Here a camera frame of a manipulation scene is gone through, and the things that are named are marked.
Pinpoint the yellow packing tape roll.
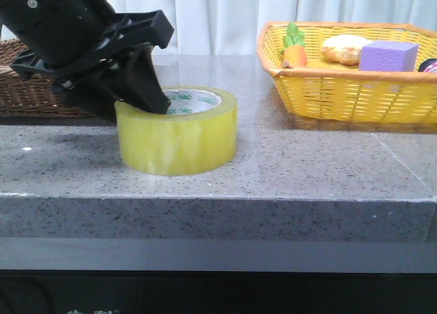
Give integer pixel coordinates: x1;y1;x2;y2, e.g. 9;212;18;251
115;85;238;175

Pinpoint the dark cabinet under counter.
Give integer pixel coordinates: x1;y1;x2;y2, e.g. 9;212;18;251
0;238;437;314

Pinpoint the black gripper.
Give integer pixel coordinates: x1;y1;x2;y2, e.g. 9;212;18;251
1;0;173;122

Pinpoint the brown wicker basket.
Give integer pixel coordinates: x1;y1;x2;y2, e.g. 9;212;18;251
1;38;95;118

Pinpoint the purple foam block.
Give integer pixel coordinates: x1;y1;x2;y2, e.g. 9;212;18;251
359;40;419;72

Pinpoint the bread roll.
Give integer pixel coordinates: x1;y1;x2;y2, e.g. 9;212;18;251
320;34;373;66

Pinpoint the white curtain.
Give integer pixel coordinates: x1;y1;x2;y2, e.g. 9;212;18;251
0;0;437;57

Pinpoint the yellow woven basket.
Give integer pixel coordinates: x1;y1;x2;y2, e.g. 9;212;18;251
257;21;436;124

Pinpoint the toy carrot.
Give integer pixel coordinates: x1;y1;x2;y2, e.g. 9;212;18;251
282;23;307;68

